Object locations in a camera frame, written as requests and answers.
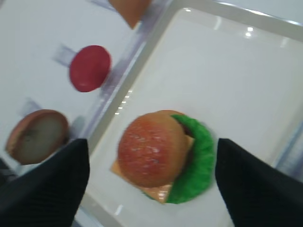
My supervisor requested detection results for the long clear rail left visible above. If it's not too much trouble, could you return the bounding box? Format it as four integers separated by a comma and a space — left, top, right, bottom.
71, 0, 171, 139

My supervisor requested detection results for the long clear rail right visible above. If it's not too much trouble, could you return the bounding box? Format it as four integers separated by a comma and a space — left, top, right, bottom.
276, 122, 303, 182

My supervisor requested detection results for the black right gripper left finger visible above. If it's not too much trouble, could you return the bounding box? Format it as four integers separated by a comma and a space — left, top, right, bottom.
0, 139, 90, 227

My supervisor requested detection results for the upright bun half left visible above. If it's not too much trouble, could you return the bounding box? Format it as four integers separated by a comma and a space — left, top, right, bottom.
5, 109, 69, 165

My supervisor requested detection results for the upright red tomato slice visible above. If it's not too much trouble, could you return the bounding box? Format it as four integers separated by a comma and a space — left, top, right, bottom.
69, 45, 111, 92

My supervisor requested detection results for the clear holder for tomato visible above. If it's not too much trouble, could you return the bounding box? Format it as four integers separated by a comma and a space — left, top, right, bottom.
53, 44, 77, 67

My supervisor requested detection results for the white rectangular metal tray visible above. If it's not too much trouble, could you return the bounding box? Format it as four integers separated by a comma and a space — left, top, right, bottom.
81, 0, 303, 227

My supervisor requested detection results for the orange cheese slice on stack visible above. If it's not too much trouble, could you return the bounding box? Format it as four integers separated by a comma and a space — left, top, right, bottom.
111, 134, 194, 203

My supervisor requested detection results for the long clear rail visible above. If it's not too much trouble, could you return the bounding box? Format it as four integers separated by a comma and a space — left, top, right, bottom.
276, 122, 303, 182
71, 0, 171, 139

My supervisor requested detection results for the sesame bun top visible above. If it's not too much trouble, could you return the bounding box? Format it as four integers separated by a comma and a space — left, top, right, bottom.
117, 110, 190, 188

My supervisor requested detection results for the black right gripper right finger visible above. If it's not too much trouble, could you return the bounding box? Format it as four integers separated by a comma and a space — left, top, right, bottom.
216, 139, 303, 227

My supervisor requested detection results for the upright orange cheese slice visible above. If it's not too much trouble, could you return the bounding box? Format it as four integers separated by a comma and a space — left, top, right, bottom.
109, 0, 152, 29

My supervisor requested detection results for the green lettuce leaf on tray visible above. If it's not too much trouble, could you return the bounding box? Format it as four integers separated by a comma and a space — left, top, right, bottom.
164, 114, 215, 204

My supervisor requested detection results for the clear holder for cheese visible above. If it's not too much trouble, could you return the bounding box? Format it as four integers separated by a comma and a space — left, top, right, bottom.
89, 0, 116, 12

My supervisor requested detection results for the clear holder for left bun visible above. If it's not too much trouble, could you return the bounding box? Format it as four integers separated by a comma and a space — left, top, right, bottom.
19, 98, 42, 116

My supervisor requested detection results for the brown meat patty on tray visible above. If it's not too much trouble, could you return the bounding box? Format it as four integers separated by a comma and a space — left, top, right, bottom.
182, 124, 193, 137

